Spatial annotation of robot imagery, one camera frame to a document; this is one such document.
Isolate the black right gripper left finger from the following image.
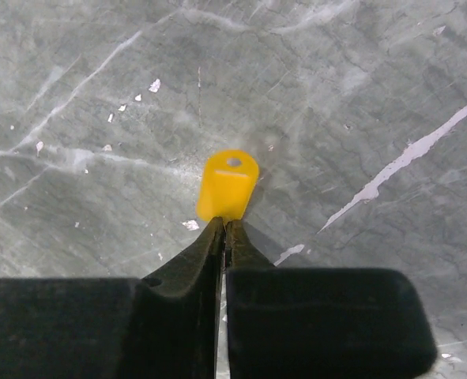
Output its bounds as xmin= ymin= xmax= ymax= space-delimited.
xmin=0 ymin=218 xmax=224 ymax=378

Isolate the orange key tag with key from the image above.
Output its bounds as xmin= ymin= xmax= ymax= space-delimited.
xmin=196 ymin=150 xmax=259 ymax=223

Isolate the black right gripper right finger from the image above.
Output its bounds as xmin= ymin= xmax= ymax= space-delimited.
xmin=225 ymin=220 xmax=438 ymax=378

